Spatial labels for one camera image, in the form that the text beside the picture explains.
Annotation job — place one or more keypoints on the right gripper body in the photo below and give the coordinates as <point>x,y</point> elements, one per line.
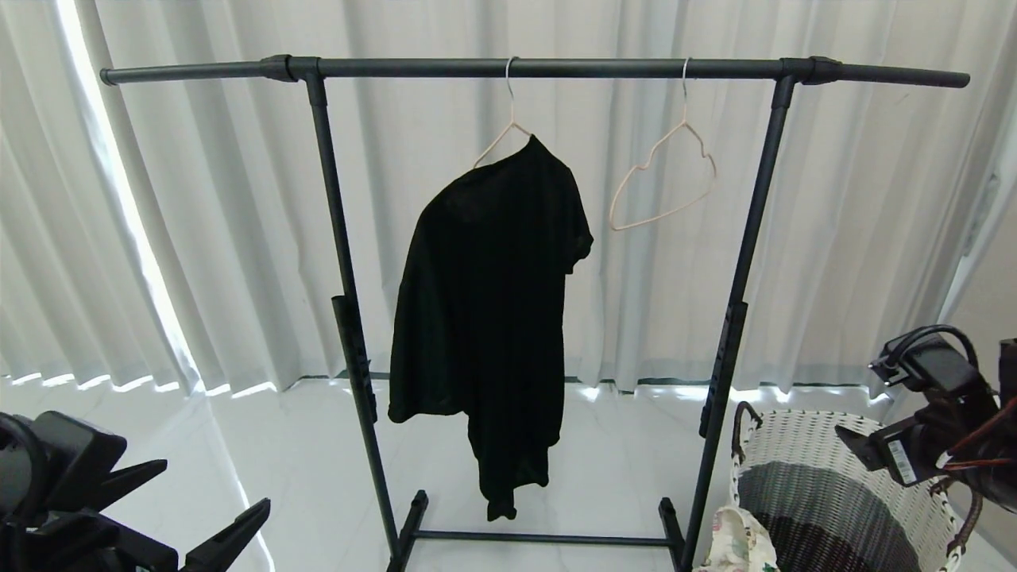
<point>922,445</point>

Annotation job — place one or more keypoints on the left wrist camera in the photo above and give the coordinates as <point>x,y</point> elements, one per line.
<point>71,453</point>

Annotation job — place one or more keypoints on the black garment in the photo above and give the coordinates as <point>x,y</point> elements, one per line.
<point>485,302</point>

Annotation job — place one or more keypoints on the cream printed garment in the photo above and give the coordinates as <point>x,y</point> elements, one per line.
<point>739,540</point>

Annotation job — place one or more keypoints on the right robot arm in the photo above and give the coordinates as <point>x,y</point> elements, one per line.
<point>985,453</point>

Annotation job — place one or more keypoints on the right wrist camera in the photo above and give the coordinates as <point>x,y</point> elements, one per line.
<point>929,365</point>

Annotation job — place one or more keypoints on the black clothes rack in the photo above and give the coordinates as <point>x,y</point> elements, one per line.
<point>556,67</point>

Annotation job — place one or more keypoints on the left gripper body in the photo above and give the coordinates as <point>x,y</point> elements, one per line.
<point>79,548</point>

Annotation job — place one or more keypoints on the pink clothes hanger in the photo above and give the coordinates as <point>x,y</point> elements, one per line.
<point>508,95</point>
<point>685,95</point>

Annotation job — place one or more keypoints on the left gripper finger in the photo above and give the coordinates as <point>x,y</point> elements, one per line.
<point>230,540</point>
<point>131,481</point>

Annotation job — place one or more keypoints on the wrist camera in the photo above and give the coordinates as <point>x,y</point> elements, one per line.
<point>929,365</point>
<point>71,453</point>

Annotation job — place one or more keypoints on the white laundry basket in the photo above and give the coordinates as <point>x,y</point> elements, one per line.
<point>834,461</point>

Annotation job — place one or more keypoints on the white curtain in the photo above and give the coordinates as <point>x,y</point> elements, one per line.
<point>199,199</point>

